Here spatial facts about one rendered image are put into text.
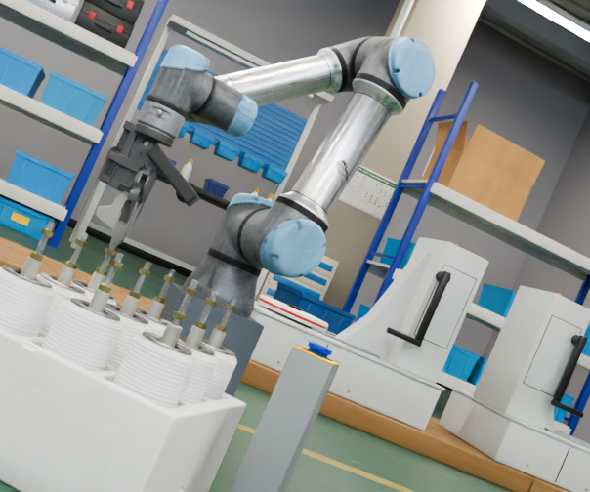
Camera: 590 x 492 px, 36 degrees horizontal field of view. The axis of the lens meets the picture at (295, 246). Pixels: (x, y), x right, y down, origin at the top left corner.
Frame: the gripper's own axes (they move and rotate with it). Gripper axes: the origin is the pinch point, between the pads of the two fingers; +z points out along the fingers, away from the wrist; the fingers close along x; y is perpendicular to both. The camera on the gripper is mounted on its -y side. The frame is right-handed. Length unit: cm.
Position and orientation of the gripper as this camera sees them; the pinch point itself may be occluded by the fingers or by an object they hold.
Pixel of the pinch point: (118, 242)
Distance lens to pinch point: 158.3
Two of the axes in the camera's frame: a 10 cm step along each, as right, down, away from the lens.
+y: -9.1, -4.1, 0.0
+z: -4.1, 9.1, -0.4
